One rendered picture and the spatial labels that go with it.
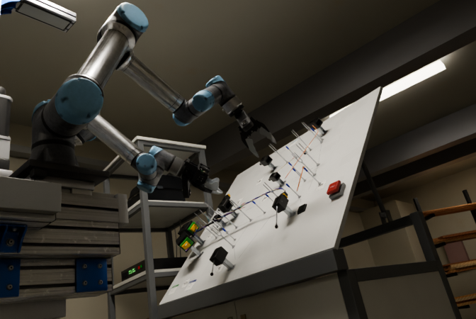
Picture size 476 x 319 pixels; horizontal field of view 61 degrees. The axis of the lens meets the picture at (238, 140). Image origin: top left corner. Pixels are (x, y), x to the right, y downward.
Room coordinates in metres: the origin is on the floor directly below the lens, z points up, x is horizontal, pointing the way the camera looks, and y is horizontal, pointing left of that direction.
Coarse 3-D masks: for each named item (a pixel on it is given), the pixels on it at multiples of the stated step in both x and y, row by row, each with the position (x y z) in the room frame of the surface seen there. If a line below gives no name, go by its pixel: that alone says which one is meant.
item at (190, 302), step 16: (320, 256) 1.35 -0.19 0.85; (336, 256) 1.32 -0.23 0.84; (272, 272) 1.52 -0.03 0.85; (288, 272) 1.46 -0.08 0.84; (304, 272) 1.41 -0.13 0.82; (320, 272) 1.36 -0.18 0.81; (224, 288) 1.75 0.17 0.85; (240, 288) 1.67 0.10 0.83; (256, 288) 1.60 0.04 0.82; (272, 288) 1.54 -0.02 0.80; (176, 304) 2.04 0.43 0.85; (192, 304) 1.94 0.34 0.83; (208, 304) 1.84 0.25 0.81
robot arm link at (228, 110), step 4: (236, 96) 1.42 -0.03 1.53; (232, 100) 1.41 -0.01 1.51; (236, 100) 1.41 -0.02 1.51; (224, 104) 1.42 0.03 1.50; (228, 104) 1.41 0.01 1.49; (232, 104) 1.41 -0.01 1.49; (236, 104) 1.41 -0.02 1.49; (240, 104) 1.43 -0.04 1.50; (224, 108) 1.44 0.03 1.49; (228, 108) 1.42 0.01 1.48; (232, 108) 1.42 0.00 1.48; (228, 112) 1.44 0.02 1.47
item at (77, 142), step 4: (80, 132) 1.51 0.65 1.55; (84, 132) 1.52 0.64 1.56; (88, 132) 1.53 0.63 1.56; (76, 136) 1.51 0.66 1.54; (80, 136) 1.52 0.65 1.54; (84, 136) 1.54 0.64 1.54; (88, 136) 1.55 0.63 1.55; (92, 136) 1.59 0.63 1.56; (76, 140) 1.53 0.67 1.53; (80, 140) 1.53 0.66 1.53; (84, 140) 1.56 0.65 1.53; (88, 140) 1.61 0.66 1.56; (76, 144) 1.55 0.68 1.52; (80, 144) 1.56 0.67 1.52
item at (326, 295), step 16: (288, 288) 1.53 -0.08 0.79; (304, 288) 1.48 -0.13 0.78; (320, 288) 1.43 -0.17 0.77; (336, 288) 1.38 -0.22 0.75; (240, 304) 1.75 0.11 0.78; (256, 304) 1.67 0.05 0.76; (272, 304) 1.61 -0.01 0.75; (288, 304) 1.55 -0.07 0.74; (304, 304) 1.49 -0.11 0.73; (320, 304) 1.44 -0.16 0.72; (336, 304) 1.39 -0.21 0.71
